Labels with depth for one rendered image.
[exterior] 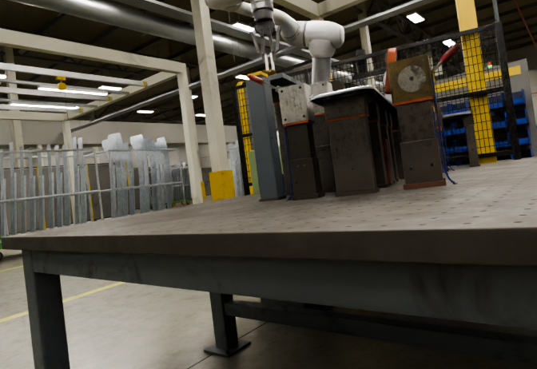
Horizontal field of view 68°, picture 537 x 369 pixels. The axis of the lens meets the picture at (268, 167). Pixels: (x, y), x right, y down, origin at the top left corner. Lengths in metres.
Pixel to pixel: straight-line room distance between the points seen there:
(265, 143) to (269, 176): 0.12
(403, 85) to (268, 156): 0.51
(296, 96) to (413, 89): 0.34
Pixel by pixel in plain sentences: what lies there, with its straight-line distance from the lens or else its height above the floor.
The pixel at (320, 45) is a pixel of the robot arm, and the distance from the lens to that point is 2.13.
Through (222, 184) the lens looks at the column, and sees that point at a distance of 9.41.
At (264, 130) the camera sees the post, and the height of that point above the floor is 0.95.
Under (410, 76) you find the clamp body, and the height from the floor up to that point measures 1.01.
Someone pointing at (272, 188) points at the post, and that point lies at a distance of 1.39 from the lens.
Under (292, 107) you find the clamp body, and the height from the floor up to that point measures 0.99.
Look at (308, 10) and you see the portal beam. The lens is 6.65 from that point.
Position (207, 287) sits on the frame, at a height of 0.59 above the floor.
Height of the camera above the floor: 0.78
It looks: 1 degrees up
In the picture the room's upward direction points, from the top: 7 degrees counter-clockwise
